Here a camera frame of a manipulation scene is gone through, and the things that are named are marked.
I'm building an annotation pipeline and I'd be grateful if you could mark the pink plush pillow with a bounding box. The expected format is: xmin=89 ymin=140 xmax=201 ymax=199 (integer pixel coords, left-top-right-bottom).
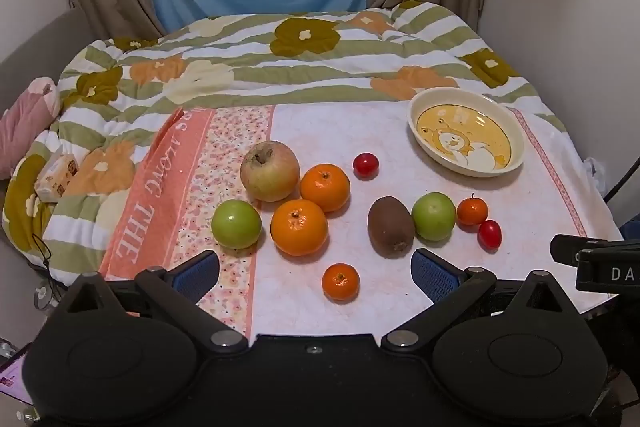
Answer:
xmin=0 ymin=77 xmax=62 ymax=180

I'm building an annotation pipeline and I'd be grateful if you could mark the green apple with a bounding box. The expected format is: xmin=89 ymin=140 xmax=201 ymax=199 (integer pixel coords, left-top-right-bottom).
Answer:
xmin=411 ymin=192 xmax=457 ymax=242
xmin=211 ymin=200 xmax=263 ymax=250

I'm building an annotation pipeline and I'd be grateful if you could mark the small stemless mandarin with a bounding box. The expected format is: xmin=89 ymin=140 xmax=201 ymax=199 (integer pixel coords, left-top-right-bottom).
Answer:
xmin=321 ymin=263 xmax=361 ymax=303

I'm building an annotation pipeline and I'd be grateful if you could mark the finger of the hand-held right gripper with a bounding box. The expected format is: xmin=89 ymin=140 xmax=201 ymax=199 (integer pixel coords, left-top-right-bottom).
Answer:
xmin=550 ymin=234 xmax=626 ymax=266

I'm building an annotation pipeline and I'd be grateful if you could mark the large orange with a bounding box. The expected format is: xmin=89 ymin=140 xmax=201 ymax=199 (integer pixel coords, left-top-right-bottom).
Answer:
xmin=300 ymin=164 xmax=352 ymax=213
xmin=270 ymin=199 xmax=329 ymax=257

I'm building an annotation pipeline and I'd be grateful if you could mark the floral striped blanket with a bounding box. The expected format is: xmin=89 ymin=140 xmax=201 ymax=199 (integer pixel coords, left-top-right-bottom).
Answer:
xmin=2 ymin=0 xmax=568 ymax=288

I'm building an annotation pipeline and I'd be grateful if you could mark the small mandarin with stem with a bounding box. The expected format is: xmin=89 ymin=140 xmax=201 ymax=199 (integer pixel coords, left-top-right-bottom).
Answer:
xmin=456 ymin=193 xmax=489 ymax=226

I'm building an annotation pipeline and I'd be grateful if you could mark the smartphone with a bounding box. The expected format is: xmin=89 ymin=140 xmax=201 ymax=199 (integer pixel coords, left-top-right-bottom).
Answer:
xmin=0 ymin=341 xmax=34 ymax=406

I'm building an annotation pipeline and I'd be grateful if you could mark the brown kiwi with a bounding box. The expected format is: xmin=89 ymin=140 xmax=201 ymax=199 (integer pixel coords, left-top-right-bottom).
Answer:
xmin=367 ymin=196 xmax=416 ymax=257

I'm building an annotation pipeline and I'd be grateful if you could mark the thin black strap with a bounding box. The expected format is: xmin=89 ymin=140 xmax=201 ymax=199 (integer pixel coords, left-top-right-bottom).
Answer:
xmin=31 ymin=233 xmax=54 ymax=279

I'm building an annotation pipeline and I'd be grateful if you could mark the crumpled white plastic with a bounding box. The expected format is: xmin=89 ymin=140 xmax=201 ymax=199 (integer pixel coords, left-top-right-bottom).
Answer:
xmin=582 ymin=156 xmax=609 ymax=194

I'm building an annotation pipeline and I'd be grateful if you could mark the tissue packet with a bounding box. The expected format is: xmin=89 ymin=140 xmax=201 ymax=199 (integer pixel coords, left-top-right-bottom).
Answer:
xmin=35 ymin=153 xmax=81 ymax=202

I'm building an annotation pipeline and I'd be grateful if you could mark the red cherry tomato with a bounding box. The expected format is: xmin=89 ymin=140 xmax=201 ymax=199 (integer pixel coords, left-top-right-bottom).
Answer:
xmin=477 ymin=219 xmax=502 ymax=251
xmin=353 ymin=152 xmax=379 ymax=180

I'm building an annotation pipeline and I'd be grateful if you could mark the cream bowl with cartoon print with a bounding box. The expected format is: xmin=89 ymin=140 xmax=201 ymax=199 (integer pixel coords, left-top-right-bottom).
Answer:
xmin=406 ymin=87 xmax=526 ymax=178

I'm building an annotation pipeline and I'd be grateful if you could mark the large yellow-red apple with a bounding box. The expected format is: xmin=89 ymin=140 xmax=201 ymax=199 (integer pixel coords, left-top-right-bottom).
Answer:
xmin=240 ymin=140 xmax=301 ymax=202

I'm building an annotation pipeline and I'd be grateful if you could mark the black cable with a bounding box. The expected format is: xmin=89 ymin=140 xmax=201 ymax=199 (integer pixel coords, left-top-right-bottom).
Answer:
xmin=602 ymin=155 xmax=640 ymax=204

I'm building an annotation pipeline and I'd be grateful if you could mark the grey upholstered headboard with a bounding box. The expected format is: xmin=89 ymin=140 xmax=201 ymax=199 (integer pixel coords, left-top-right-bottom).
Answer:
xmin=0 ymin=7 xmax=93 ymax=118

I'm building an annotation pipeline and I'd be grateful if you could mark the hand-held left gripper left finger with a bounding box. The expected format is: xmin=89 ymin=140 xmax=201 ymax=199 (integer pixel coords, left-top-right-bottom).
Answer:
xmin=65 ymin=249 xmax=249 ymax=355

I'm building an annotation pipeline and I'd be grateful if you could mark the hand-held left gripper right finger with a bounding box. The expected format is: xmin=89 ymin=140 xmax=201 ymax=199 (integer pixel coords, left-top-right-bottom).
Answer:
xmin=382 ymin=248 xmax=576 ymax=353

